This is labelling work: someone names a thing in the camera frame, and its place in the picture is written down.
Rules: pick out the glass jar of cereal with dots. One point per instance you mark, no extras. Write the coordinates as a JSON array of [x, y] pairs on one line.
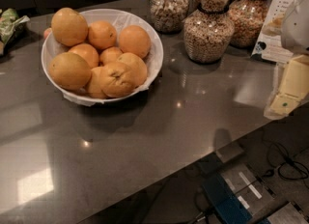
[[208, 31]]

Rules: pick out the green snack packet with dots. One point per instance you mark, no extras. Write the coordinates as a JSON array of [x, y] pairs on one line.
[[11, 27]]

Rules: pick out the large orange front left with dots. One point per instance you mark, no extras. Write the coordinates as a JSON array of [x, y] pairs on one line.
[[69, 71]]

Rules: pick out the white bowl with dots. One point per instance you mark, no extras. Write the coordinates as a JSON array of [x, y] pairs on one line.
[[120, 20]]

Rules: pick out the glass jar of granola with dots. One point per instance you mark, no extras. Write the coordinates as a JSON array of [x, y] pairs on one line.
[[248, 17]]

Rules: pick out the small orange centre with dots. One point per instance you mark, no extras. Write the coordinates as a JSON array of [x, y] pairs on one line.
[[109, 55]]

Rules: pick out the large orange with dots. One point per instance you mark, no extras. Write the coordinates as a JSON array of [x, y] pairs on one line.
[[69, 27], [69, 71]]

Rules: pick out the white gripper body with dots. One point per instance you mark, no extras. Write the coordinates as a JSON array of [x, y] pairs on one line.
[[296, 30]]

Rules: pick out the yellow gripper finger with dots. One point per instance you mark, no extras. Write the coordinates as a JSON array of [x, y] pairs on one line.
[[290, 87]]

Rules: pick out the orange top middle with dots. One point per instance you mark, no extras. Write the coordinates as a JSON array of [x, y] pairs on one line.
[[102, 34]]

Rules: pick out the orange front bottom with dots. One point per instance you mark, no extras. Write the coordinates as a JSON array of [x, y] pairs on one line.
[[93, 88]]

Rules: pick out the pink fruit behind bowl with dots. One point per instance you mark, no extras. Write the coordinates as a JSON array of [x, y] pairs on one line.
[[46, 32]]

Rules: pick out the wrinkled orange front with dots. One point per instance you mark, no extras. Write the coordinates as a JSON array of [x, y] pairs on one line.
[[117, 80]]

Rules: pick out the orange right front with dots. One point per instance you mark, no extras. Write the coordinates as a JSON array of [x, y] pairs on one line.
[[138, 66]]

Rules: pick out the allergen info card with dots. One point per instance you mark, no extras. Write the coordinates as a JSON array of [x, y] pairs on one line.
[[268, 46]]

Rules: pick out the large orange top left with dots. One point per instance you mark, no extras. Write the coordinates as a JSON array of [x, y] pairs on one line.
[[69, 27]]

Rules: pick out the glass jar of nuts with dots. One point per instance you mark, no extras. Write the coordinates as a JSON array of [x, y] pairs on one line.
[[167, 15]]

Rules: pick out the orange centre left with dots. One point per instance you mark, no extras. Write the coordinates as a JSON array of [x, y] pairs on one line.
[[88, 53]]

